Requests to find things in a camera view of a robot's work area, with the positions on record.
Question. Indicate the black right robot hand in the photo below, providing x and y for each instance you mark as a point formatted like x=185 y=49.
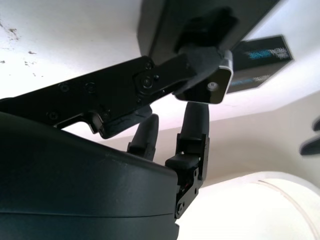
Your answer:
x=311 y=148

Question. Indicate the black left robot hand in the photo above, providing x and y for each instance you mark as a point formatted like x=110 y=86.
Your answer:
x=75 y=187

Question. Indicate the silver RealSense camera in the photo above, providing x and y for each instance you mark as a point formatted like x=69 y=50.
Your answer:
x=215 y=90

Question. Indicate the black RealSense box lid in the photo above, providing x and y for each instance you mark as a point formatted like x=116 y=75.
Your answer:
x=265 y=65

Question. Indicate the black open box base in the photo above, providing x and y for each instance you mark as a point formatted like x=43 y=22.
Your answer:
x=160 y=22

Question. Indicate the white round plate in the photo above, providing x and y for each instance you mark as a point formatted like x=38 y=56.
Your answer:
x=262 y=212

